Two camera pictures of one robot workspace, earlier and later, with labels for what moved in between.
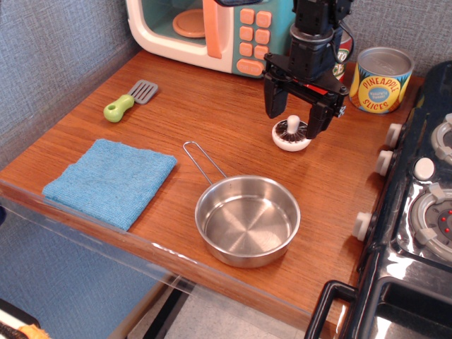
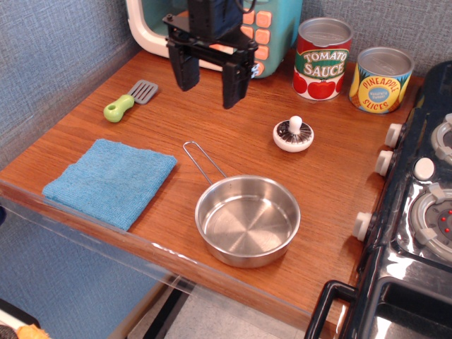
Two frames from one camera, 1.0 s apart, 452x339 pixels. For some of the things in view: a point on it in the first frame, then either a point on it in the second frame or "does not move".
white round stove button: x=424 y=169 does not move
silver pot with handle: x=246 y=221 does not move
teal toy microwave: x=205 y=34 does not move
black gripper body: x=308 y=72 to x=210 y=30
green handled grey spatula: x=141 y=93 does not move
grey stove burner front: x=431 y=217 does not move
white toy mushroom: x=291 y=134 does not move
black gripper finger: x=275 y=95 to x=186 y=66
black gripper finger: x=320 y=116 to x=236 y=75
